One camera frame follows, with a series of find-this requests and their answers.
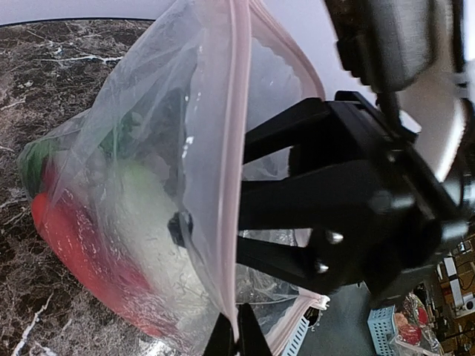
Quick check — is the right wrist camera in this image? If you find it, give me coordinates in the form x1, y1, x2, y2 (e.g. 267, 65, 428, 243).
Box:
322, 0, 475, 97

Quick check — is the green bok choy toy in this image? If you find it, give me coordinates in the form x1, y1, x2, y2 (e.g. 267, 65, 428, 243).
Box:
18, 139, 57, 197

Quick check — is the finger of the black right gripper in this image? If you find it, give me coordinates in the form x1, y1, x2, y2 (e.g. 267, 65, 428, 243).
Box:
243, 98, 333, 165

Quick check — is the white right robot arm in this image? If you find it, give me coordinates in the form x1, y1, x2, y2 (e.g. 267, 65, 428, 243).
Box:
237, 72, 474, 306

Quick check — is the orange carrot toy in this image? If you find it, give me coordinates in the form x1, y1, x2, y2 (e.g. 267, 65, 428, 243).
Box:
30, 192, 164, 337

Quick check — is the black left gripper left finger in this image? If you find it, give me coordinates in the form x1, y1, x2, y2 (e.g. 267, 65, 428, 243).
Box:
207, 314, 237, 356

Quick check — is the bag of red items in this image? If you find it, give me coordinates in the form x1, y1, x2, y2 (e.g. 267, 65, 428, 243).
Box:
390, 292, 444, 356

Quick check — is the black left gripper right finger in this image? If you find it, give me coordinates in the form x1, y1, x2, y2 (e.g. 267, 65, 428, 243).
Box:
237, 303, 272, 356

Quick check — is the blue perforated background basket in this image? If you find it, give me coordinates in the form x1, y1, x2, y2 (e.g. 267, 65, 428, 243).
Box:
367, 306, 396, 356

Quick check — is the white napa cabbage toy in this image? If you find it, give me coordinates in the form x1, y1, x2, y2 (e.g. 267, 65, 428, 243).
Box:
108, 160, 218, 333

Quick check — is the white slotted cable duct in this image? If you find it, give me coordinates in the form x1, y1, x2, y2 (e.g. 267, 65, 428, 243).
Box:
281, 317, 309, 356

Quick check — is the clear zip top bag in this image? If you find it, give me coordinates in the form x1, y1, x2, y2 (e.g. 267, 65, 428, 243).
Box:
27, 1, 329, 355

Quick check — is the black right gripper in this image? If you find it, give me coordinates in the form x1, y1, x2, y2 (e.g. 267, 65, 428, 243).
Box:
237, 90, 468, 306

